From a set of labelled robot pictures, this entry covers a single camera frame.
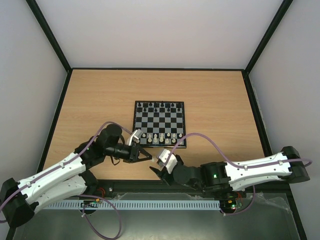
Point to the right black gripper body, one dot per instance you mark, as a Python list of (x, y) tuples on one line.
[(165, 175)]

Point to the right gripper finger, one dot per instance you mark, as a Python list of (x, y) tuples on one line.
[(158, 173), (159, 163)]

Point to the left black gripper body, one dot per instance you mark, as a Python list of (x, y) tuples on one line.
[(127, 155)]

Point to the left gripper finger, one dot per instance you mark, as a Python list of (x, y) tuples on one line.
[(138, 160), (142, 154)]

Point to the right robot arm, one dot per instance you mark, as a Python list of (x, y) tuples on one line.
[(223, 178)]

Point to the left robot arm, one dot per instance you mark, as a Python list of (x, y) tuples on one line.
[(21, 200)]

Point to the left circuit board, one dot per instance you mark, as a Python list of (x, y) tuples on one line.
[(91, 203)]

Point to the green circuit board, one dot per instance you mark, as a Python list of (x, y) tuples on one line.
[(236, 205)]

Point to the black and silver chessboard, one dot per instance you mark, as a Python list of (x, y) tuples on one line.
[(172, 122)]

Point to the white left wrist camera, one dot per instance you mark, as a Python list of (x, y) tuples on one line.
[(134, 137)]

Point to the grey slotted cable duct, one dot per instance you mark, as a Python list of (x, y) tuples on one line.
[(74, 204)]

